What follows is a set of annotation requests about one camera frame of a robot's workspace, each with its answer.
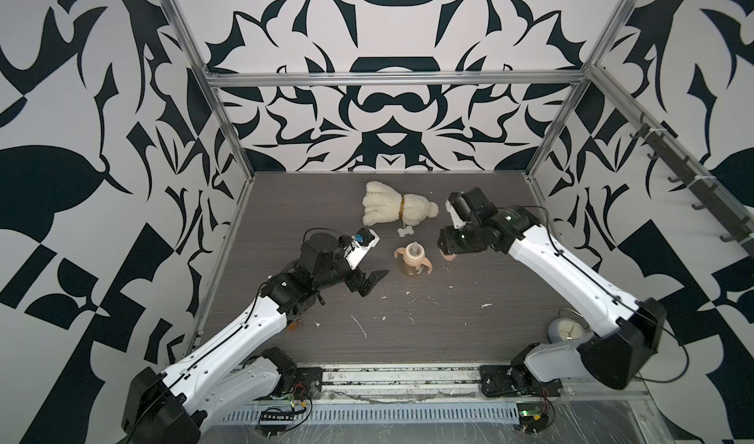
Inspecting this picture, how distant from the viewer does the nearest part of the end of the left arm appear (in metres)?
0.66

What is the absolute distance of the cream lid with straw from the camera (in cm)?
87

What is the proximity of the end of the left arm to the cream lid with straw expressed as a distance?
220 millimetres
